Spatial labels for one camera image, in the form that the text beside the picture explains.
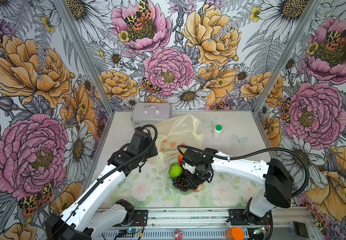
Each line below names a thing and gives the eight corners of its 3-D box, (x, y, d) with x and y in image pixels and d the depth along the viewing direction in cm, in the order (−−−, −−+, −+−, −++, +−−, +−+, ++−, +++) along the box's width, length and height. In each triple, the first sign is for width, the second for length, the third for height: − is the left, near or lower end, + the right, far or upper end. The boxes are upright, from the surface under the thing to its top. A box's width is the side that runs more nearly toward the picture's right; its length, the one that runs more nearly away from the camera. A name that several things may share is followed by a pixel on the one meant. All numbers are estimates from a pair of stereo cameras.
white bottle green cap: (213, 139, 107) (216, 131, 99) (212, 133, 110) (215, 124, 103) (219, 139, 107) (223, 131, 99) (218, 133, 110) (221, 124, 103)
